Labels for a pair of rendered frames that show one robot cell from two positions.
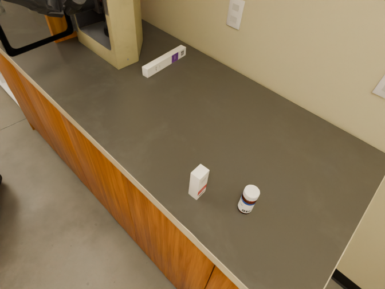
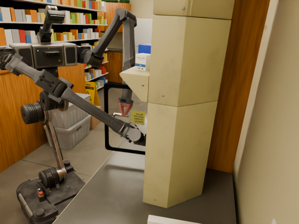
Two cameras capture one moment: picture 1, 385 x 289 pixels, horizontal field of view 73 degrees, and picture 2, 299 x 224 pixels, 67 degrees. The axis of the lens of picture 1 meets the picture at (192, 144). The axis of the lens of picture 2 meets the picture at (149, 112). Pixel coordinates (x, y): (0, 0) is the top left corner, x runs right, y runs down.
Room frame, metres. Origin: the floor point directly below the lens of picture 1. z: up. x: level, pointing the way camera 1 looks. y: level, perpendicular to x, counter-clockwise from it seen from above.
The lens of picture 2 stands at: (0.65, -0.37, 1.68)
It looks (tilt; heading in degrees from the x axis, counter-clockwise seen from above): 21 degrees down; 66
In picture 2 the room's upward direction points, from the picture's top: 3 degrees clockwise
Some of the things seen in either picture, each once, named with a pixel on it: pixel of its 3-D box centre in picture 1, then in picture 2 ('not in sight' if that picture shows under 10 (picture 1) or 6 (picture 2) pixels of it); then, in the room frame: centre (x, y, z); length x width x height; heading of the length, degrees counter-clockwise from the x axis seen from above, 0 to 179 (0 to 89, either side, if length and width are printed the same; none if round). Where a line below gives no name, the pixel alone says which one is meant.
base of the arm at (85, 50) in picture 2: not in sight; (87, 55); (0.90, 1.32, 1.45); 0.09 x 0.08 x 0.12; 21
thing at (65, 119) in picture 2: not in sight; (67, 109); (0.81, 2.82, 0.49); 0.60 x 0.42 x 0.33; 51
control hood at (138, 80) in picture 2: not in sight; (146, 78); (1.02, 0.52, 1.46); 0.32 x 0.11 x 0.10; 51
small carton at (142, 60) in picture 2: not in sight; (143, 62); (0.99, 0.48, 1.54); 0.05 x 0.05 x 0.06; 36
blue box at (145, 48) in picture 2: not in sight; (151, 54); (1.07, 0.57, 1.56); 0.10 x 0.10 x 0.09; 51
